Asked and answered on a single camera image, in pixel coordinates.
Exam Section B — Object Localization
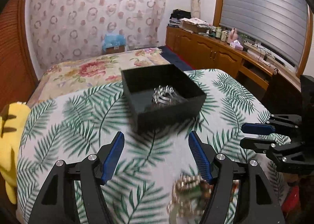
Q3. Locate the green palm leaf blanket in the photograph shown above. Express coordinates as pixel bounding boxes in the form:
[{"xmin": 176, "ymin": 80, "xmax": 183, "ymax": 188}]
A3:
[{"xmin": 17, "ymin": 70, "xmax": 288, "ymax": 223}]

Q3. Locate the brown louvered wardrobe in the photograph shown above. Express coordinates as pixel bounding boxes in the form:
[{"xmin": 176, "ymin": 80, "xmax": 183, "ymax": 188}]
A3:
[{"xmin": 0, "ymin": 0, "xmax": 38, "ymax": 109}]

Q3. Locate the stack of papers and clothes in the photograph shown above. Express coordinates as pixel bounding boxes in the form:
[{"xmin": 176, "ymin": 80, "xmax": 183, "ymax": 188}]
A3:
[{"xmin": 168, "ymin": 9, "xmax": 210, "ymax": 34}]

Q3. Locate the pink patterned lace curtain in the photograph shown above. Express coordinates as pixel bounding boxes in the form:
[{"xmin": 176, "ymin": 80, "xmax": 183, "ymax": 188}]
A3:
[{"xmin": 28, "ymin": 0, "xmax": 166, "ymax": 70}]

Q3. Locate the white pearl necklace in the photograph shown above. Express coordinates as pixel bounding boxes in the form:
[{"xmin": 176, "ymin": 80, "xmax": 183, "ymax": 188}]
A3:
[{"xmin": 166, "ymin": 172, "xmax": 214, "ymax": 224}]

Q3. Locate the floral bed cover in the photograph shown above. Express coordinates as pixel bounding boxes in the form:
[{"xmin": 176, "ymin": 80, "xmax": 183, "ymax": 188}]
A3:
[{"xmin": 27, "ymin": 47, "xmax": 169, "ymax": 108}]

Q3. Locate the silver floral hair comb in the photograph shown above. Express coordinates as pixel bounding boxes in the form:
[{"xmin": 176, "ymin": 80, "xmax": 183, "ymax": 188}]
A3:
[{"xmin": 152, "ymin": 85, "xmax": 187, "ymax": 106}]

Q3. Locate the pink bottle on cabinet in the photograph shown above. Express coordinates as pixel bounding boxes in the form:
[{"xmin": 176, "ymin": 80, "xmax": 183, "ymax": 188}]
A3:
[{"xmin": 227, "ymin": 28, "xmax": 238, "ymax": 44}]

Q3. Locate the black square jewelry box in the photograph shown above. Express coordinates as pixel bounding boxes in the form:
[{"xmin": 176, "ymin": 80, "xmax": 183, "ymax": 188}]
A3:
[{"xmin": 121, "ymin": 64, "xmax": 206, "ymax": 132}]

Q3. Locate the grey window roller blind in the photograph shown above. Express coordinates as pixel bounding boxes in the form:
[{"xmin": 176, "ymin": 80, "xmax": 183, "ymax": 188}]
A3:
[{"xmin": 220, "ymin": 0, "xmax": 308, "ymax": 65}]

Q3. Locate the dark blue bed sheet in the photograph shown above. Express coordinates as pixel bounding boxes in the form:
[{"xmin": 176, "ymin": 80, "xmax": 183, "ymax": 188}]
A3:
[{"xmin": 159, "ymin": 46, "xmax": 193, "ymax": 71}]

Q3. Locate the wooden sideboard cabinet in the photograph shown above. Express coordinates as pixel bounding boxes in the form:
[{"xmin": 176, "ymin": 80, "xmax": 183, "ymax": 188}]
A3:
[{"xmin": 165, "ymin": 26, "xmax": 301, "ymax": 99}]

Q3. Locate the yellow plush toy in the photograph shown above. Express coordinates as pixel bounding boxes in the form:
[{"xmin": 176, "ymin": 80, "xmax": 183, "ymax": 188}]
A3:
[{"xmin": 1, "ymin": 102, "xmax": 30, "ymax": 204}]

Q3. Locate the blue plush on box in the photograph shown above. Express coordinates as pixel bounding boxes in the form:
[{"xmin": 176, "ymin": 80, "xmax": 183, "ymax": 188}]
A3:
[{"xmin": 102, "ymin": 34, "xmax": 126, "ymax": 54}]

